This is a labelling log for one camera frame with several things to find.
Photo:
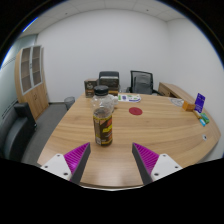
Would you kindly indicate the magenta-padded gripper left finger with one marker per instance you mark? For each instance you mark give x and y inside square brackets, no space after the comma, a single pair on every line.
[56,165]

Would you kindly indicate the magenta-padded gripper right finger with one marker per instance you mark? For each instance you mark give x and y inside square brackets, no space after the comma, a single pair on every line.
[165,166]

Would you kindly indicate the clear black-capped drink bottle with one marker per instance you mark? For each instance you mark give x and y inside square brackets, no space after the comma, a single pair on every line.
[102,128]

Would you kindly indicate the small white round device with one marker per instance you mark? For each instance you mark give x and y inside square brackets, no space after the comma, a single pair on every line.
[204,137]

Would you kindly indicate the black leather sofa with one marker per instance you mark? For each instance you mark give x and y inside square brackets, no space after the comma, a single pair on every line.
[16,133]

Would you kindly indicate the small yellow pack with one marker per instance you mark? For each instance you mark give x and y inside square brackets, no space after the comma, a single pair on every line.
[196,114]

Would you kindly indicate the flat round red coaster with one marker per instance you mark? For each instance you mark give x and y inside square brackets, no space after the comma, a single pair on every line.
[135,111]

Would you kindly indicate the green flat box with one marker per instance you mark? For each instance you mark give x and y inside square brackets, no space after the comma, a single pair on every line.
[205,117]

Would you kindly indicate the grey waste bin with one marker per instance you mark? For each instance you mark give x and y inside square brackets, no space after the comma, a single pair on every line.
[69,102]

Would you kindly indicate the small orange box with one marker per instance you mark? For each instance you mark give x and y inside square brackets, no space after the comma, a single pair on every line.
[188,106]

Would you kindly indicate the round grey paper disc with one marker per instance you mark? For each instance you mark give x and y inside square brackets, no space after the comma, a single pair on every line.
[176,102]

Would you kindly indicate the wooden cabinet with glass doors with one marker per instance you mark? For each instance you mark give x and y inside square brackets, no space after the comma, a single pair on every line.
[36,98]

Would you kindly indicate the purple standing sign card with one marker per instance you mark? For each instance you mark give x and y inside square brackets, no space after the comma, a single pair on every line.
[200,101]

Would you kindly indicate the wooden side desk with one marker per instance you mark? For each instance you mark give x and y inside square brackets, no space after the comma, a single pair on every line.
[171,90]

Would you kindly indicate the tall brown carton box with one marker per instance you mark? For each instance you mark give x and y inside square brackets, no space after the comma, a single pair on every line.
[89,88]

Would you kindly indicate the brown flat carton box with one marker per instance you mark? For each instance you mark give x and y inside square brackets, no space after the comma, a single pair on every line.
[114,90]

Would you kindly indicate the black mesh-back office chair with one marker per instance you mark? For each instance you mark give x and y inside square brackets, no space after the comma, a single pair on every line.
[141,72]

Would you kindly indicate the ceiling strip light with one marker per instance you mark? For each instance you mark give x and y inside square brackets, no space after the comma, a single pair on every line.
[30,24]

